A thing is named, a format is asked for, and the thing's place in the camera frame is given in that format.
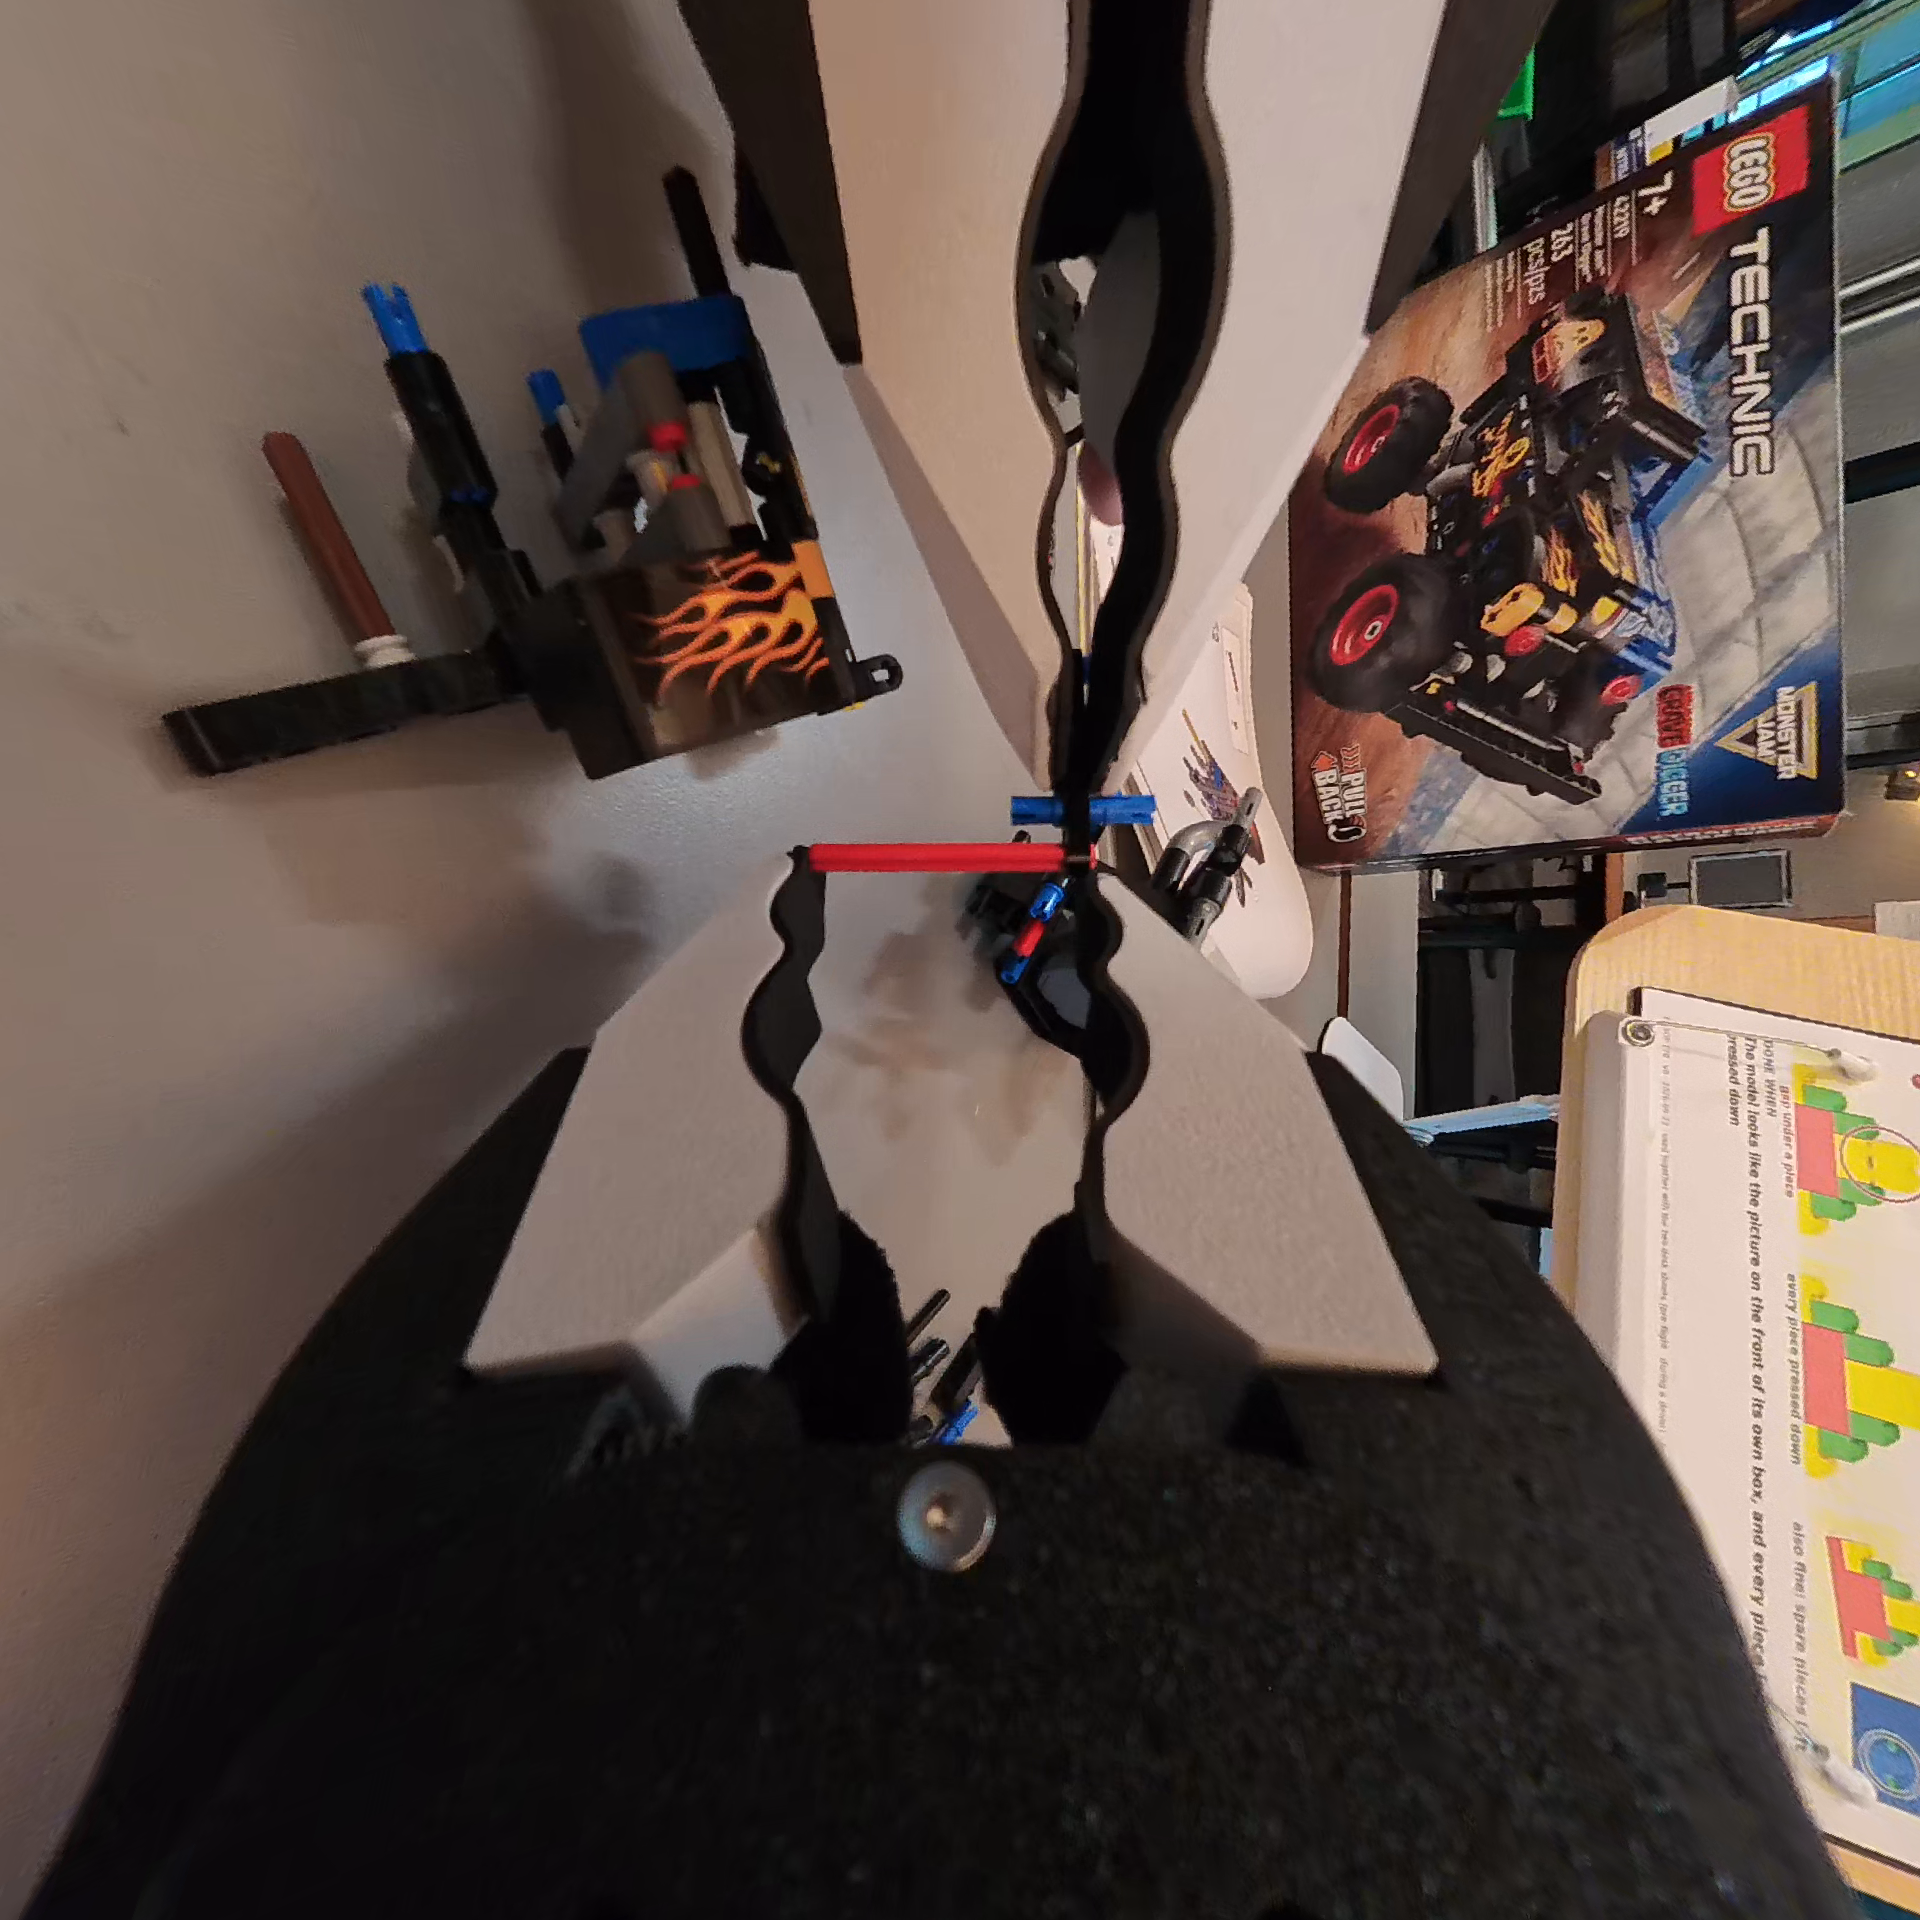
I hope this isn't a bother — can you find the pile of small lego pins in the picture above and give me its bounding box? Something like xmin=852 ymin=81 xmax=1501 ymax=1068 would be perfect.
xmin=900 ymin=1286 xmax=984 ymax=1449

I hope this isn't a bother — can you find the lego set box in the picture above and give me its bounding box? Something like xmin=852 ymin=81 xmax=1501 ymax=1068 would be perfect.
xmin=1286 ymin=60 xmax=1846 ymax=876

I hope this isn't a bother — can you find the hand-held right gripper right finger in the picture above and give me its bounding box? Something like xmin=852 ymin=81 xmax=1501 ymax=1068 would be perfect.
xmin=982 ymin=877 xmax=1443 ymax=1444

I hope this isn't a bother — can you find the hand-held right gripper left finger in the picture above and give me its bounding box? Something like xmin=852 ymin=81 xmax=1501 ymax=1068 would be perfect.
xmin=464 ymin=848 xmax=910 ymax=1444

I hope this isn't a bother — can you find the instruction sheet on stand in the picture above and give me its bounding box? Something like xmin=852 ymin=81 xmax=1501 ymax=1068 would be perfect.
xmin=1544 ymin=900 xmax=1920 ymax=1920

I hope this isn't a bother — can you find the printed instruction sheet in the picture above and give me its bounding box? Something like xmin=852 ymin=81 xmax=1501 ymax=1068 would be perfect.
xmin=1627 ymin=984 xmax=1920 ymax=1877

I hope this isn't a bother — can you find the flame print lego assembly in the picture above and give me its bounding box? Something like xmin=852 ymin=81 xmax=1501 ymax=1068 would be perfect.
xmin=163 ymin=165 xmax=904 ymax=781

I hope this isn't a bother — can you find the red lego axle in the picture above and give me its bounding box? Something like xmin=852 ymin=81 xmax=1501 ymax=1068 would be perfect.
xmin=806 ymin=841 xmax=1070 ymax=876

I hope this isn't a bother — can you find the lego instruction booklet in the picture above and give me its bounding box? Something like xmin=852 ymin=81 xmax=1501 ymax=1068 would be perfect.
xmin=1087 ymin=516 xmax=1319 ymax=1002

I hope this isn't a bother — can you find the grey motor lego assembly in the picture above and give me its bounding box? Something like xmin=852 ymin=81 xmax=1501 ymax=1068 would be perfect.
xmin=960 ymin=877 xmax=1127 ymax=1069

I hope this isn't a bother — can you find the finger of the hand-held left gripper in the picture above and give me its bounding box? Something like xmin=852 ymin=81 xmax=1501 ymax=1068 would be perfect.
xmin=1067 ymin=0 xmax=1450 ymax=798
xmin=810 ymin=0 xmax=1085 ymax=788

